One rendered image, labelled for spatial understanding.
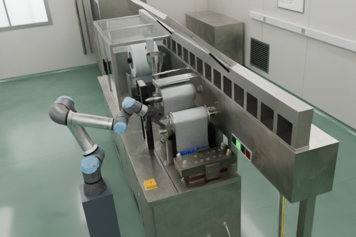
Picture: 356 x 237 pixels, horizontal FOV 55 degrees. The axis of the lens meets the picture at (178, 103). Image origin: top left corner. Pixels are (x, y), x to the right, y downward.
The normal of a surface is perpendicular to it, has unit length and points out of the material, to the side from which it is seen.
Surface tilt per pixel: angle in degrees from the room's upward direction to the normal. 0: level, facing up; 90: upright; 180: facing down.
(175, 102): 92
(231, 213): 90
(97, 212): 90
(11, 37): 90
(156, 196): 0
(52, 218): 0
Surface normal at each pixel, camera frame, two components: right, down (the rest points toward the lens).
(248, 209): -0.07, -0.90
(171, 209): 0.33, 0.38
